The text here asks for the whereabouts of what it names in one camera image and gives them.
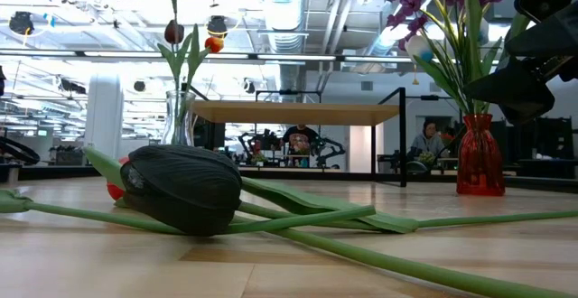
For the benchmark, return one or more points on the green potted plant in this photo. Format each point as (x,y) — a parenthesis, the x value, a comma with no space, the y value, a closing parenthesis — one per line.
(259,158)
(426,158)

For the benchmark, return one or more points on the pale blue tulip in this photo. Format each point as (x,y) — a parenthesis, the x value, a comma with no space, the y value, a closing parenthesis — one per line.
(483,31)

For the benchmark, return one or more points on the red glass vase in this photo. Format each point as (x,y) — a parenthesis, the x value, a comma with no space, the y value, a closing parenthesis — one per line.
(478,162)

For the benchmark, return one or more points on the purple artificial flower bunch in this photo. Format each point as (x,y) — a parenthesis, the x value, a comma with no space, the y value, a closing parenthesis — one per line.
(412,3)

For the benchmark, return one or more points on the clear glass vase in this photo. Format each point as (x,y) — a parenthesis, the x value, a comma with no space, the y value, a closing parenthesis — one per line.
(168,126)

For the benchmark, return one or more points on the person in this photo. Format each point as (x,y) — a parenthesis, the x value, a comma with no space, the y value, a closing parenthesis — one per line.
(429,140)
(298,142)

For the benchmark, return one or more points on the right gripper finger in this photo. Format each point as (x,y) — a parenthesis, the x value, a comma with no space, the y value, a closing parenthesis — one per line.
(551,36)
(510,92)

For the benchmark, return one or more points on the black aluminium table frame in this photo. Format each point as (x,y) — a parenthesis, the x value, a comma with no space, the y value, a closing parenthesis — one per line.
(542,184)

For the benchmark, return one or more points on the black ceiling spotlight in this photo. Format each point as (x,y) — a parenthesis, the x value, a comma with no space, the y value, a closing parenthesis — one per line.
(217,25)
(20,22)

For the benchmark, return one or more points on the white round column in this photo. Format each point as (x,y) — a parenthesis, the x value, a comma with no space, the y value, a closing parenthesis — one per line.
(104,117)

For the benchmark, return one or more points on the silver ventilation duct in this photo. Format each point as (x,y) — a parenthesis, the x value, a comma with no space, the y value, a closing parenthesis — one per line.
(284,13)

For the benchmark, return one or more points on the black partition panels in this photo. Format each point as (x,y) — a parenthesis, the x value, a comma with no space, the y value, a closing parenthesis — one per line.
(542,146)

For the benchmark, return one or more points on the yellow and red tulip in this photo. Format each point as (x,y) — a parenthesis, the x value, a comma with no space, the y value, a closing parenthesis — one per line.
(214,44)

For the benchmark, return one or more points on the wooden shelf with black legs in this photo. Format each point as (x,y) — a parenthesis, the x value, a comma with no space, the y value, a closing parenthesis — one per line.
(293,113)

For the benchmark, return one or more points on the grey metal block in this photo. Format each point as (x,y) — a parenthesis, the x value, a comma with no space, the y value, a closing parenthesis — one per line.
(11,174)

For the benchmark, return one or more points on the black background robot arm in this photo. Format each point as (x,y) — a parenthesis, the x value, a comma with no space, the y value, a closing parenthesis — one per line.
(327,146)
(253,142)

